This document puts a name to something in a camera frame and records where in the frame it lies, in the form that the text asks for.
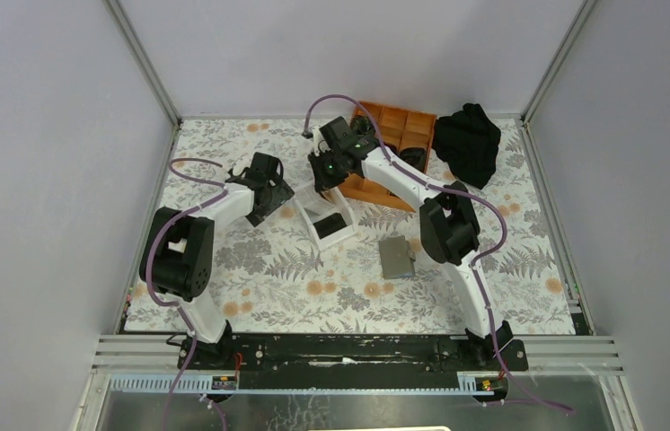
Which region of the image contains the grey leather card holder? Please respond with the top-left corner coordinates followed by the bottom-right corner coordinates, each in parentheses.
top-left (378, 235), bottom-right (416, 279)

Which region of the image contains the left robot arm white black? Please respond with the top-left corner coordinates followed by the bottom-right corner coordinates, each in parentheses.
top-left (139, 153), bottom-right (294, 369)

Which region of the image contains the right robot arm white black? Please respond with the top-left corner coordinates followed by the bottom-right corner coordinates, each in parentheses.
top-left (303, 117), bottom-right (513, 370)

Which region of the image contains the white plastic card tray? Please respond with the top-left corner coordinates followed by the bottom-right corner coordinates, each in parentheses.
top-left (293, 181), bottom-right (356, 251)

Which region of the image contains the rolled dark sock top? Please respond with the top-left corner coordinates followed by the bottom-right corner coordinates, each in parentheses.
top-left (350, 115), bottom-right (375, 136)

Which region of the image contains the rolled dark sock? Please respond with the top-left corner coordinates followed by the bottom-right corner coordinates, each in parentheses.
top-left (350, 115), bottom-right (375, 136)
top-left (399, 147), bottom-right (428, 172)

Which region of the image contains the orange wooden compartment box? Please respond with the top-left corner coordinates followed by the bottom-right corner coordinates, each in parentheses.
top-left (339, 101), bottom-right (437, 211)

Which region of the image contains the rolled dark sock right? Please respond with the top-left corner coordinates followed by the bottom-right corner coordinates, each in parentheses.
top-left (399, 147), bottom-right (428, 172)

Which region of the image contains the floral table mat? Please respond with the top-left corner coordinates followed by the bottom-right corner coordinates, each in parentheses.
top-left (123, 118), bottom-right (577, 336)

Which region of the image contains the black cloth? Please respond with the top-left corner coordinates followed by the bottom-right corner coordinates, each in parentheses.
top-left (433, 102), bottom-right (501, 189)

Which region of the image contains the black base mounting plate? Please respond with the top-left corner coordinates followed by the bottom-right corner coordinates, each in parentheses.
top-left (166, 327), bottom-right (529, 372)

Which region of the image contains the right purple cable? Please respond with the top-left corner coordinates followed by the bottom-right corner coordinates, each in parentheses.
top-left (303, 93), bottom-right (576, 416)

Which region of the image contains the purple cable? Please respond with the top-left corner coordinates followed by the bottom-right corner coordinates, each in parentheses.
top-left (303, 93), bottom-right (576, 416)
top-left (144, 157), bottom-right (230, 431)

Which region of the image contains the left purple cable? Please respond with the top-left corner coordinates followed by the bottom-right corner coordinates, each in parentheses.
top-left (144, 157), bottom-right (230, 431)

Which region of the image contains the white slotted cable duct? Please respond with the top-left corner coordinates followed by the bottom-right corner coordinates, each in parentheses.
top-left (109, 373), bottom-right (497, 396)

